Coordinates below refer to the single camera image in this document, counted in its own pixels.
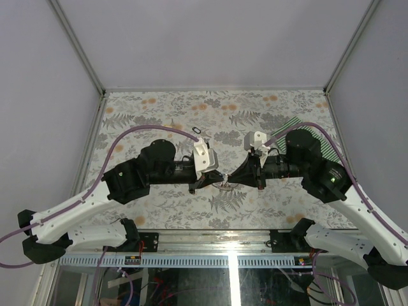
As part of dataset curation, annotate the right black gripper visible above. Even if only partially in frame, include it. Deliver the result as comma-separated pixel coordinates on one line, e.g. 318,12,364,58
228,150,307,190

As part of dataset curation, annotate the white slotted cable duct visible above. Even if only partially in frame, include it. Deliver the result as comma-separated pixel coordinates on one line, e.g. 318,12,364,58
59,254,312,268

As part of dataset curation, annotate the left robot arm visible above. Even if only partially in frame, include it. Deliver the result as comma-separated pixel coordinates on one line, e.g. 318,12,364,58
18,140,223,264

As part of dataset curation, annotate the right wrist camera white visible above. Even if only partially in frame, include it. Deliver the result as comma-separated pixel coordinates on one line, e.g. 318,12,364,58
244,131,271,168

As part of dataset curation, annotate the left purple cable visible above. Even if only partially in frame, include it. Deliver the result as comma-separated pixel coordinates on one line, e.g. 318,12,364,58
0,125,200,268

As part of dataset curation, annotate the green striped folded cloth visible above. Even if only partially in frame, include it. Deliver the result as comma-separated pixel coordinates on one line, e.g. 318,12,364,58
272,117,341,164

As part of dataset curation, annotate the purple cable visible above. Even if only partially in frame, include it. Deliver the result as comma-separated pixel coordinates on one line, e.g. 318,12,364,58
266,122,408,245
0,125,200,268

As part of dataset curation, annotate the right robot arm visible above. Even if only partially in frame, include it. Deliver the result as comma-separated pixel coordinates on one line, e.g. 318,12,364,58
228,129,407,290

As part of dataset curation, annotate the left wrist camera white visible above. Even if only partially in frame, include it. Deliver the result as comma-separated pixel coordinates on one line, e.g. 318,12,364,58
193,138,219,178

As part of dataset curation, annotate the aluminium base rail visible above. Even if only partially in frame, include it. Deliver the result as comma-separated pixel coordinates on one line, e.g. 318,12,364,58
76,229,351,256

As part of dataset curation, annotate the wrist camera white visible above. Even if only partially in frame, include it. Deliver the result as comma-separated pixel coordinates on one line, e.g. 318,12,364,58
193,138,219,178
244,131,271,168

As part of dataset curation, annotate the large metal keyring with keys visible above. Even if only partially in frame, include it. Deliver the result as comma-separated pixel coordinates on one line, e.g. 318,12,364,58
217,174,235,191

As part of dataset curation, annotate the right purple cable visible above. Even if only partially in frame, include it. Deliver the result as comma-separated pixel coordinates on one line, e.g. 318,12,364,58
266,122,408,245

